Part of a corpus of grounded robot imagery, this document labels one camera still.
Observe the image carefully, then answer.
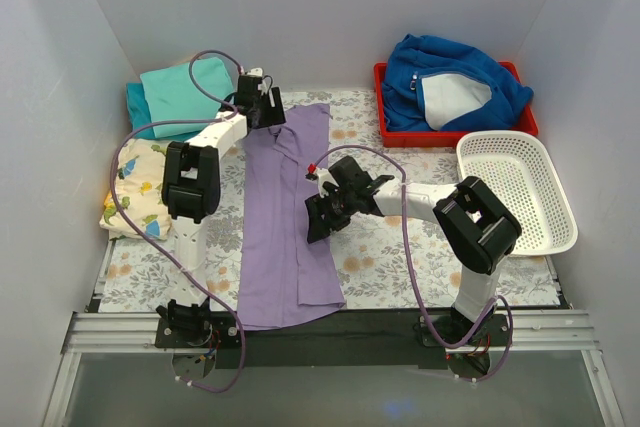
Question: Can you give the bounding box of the purple t shirt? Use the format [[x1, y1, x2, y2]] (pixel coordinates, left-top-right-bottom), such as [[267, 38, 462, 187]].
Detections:
[[237, 104, 345, 331]]

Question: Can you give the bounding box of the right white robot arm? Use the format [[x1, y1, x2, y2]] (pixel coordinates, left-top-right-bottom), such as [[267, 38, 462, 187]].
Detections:
[[305, 156, 522, 345]]

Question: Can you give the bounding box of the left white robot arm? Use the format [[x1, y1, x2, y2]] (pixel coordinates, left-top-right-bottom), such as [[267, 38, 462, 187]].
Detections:
[[162, 68, 285, 307]]

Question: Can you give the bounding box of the floral table cloth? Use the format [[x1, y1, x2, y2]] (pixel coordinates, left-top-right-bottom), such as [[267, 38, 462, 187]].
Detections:
[[96, 90, 560, 313]]

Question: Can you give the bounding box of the light teal folded shirt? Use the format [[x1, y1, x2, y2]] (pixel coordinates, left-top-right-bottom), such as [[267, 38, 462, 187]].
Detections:
[[141, 58, 234, 140]]

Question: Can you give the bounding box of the dark teal folded shirt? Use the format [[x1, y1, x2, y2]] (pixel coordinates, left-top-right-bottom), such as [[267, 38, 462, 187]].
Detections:
[[126, 80, 220, 141]]

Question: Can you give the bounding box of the dinosaur print folded shirt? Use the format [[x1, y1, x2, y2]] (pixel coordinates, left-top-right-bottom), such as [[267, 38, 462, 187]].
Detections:
[[115, 139, 171, 240]]

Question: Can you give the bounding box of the blue fleece jacket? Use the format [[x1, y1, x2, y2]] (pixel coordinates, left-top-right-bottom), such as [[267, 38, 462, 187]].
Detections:
[[381, 34, 534, 132]]

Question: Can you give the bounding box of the white plastic basket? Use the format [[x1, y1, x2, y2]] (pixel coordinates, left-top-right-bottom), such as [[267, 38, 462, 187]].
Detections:
[[456, 130, 578, 257]]

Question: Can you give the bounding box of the red plastic tray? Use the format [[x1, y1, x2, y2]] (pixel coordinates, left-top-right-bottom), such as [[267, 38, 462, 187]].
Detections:
[[373, 62, 539, 148]]

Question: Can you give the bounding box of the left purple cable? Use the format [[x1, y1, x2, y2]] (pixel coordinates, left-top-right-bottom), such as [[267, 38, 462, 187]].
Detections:
[[108, 49, 247, 393]]

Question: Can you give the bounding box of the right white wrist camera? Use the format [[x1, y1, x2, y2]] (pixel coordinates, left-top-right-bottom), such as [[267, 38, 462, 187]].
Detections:
[[305, 164, 339, 197]]

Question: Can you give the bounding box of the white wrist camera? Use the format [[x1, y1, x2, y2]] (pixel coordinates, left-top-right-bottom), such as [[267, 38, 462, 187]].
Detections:
[[305, 164, 339, 197], [240, 67, 264, 78]]

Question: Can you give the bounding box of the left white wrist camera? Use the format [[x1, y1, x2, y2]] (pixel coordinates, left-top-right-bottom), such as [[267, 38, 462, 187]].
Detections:
[[240, 67, 264, 78]]

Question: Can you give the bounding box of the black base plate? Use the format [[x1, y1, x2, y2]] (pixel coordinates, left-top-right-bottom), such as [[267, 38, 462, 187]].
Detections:
[[152, 309, 508, 370]]

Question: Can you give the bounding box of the aluminium frame rail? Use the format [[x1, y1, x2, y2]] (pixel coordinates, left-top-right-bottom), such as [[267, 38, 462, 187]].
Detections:
[[61, 309, 624, 426]]

